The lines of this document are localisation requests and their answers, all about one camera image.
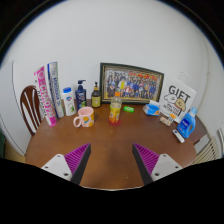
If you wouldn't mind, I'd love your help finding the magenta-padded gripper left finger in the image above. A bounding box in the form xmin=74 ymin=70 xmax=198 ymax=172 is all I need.
xmin=40 ymin=143 xmax=92 ymax=186

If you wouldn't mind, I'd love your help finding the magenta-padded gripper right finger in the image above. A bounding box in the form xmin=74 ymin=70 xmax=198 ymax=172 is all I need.
xmin=131 ymin=143 xmax=184 ymax=186

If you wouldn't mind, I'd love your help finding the orange juice bottle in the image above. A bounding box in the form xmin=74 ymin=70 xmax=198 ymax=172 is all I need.
xmin=108 ymin=91 xmax=123 ymax=125

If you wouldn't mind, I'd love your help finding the white remote control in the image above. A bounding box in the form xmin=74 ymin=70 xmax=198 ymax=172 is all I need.
xmin=172 ymin=129 xmax=186 ymax=144

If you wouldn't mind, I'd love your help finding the small beige snack packet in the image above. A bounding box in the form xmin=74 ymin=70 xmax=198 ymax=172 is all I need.
xmin=159 ymin=116 xmax=173 ymax=127

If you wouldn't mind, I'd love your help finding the pink mug with orange prints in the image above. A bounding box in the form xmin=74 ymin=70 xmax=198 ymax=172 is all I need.
xmin=72 ymin=106 xmax=95 ymax=129

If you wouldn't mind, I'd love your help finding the blue detergent bottle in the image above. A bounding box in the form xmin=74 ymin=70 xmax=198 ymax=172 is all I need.
xmin=176 ymin=106 xmax=198 ymax=139

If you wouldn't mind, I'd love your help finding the small white orange box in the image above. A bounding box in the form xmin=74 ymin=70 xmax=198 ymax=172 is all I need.
xmin=168 ymin=113 xmax=178 ymax=124

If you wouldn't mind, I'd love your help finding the white radiator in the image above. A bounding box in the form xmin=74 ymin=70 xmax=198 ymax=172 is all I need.
xmin=193 ymin=136 xmax=223 ymax=165

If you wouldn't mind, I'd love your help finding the blue tissue pack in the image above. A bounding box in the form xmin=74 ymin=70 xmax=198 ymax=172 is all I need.
xmin=142 ymin=99 xmax=161 ymax=117

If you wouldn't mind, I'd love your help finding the green soap bar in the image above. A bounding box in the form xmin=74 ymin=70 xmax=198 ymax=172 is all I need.
xmin=123 ymin=105 xmax=135 ymax=114

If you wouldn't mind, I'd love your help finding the white bottle with blue cap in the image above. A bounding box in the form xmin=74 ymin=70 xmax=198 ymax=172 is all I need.
xmin=62 ymin=86 xmax=77 ymax=117

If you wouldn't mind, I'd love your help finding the dark blue pump bottle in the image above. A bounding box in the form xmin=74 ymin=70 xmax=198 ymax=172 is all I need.
xmin=74 ymin=79 xmax=88 ymax=111

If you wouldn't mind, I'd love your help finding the white paper gift bag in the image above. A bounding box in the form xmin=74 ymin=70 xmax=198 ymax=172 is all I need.
xmin=158 ymin=71 xmax=197 ymax=124

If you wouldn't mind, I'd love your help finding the brown pump bottle yellow label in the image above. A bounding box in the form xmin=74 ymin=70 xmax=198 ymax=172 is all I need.
xmin=91 ymin=81 xmax=102 ymax=109

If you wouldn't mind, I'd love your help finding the long pink wrap box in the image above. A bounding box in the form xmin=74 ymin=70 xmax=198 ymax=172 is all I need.
xmin=33 ymin=65 xmax=58 ymax=128

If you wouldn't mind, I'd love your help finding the long white green wrap box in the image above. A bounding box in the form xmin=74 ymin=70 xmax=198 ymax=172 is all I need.
xmin=46 ymin=61 xmax=66 ymax=120

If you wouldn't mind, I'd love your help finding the brown wooden chair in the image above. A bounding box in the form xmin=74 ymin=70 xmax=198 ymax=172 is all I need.
xmin=19 ymin=84 xmax=44 ymax=136

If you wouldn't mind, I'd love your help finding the white refrigerator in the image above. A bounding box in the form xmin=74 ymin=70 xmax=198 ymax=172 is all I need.
xmin=0 ymin=60 xmax=28 ymax=156

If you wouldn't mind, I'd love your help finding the framed group photo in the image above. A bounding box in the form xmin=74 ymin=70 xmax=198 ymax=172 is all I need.
xmin=99 ymin=62 xmax=165 ymax=105

